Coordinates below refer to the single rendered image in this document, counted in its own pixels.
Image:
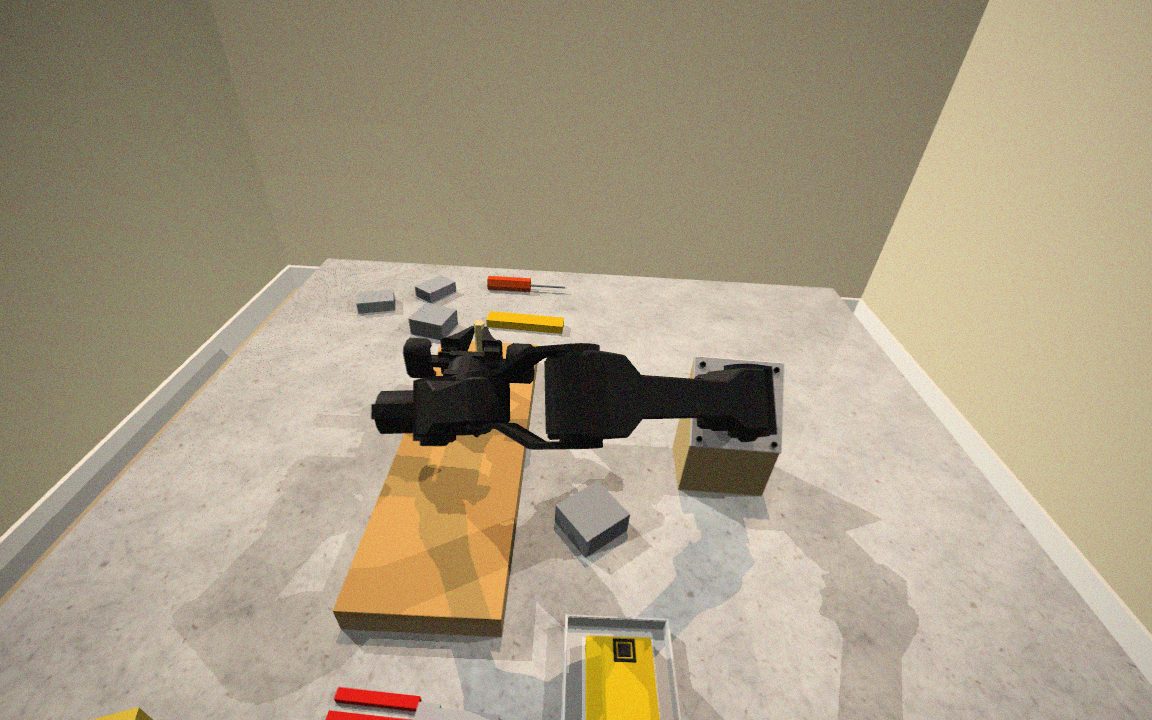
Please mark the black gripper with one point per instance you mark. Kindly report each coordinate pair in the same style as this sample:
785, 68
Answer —
454, 359

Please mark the orange rectangular panel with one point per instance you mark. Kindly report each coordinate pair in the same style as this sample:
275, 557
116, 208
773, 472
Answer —
436, 554

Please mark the white open rectangular tray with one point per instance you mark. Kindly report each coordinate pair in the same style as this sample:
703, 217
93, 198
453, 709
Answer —
578, 627

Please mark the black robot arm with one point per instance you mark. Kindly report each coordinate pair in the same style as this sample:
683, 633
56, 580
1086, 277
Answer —
590, 395

